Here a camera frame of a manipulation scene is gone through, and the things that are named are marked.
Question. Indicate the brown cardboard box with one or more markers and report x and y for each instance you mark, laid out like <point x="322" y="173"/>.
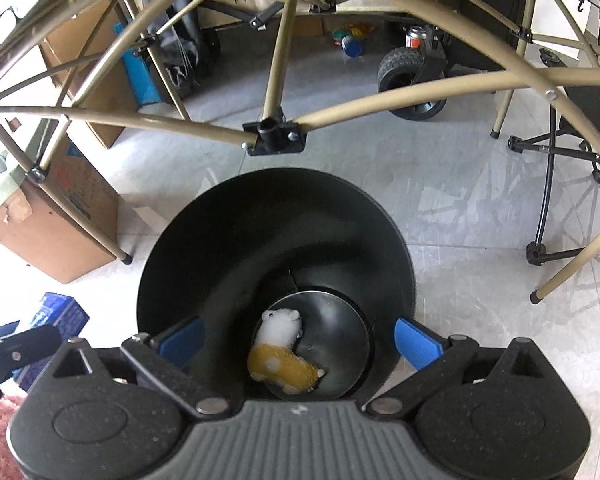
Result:
<point x="55" y="230"/>
<point x="95" y="75"/>

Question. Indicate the blue foam board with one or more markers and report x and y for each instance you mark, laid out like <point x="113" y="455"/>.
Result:
<point x="142" y="80"/>

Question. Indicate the black trash bin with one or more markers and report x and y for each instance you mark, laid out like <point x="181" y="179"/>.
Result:
<point x="230" y="240"/>

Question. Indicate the colourful toy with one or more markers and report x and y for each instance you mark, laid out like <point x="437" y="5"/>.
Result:
<point x="352" y="45"/>

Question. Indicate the yellow white plush toy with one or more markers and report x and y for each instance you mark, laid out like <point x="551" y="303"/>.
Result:
<point x="280" y="360"/>

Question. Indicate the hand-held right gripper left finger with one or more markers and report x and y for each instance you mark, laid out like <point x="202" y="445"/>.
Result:
<point x="182" y="340"/>

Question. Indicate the black suitcase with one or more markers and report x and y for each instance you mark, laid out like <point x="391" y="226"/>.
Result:
<point x="485" y="15"/>

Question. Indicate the black bag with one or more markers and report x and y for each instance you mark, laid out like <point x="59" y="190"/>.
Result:
<point x="180" y="60"/>

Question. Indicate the blue box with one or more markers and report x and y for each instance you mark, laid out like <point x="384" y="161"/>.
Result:
<point x="60" y="312"/>

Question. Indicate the khaki folding table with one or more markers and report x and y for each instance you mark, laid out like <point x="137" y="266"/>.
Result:
<point x="275" y="137"/>

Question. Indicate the black folding chair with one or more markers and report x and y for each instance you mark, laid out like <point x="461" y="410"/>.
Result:
<point x="587" y="105"/>

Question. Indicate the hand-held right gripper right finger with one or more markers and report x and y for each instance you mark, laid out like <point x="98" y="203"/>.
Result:
<point x="415" y="342"/>

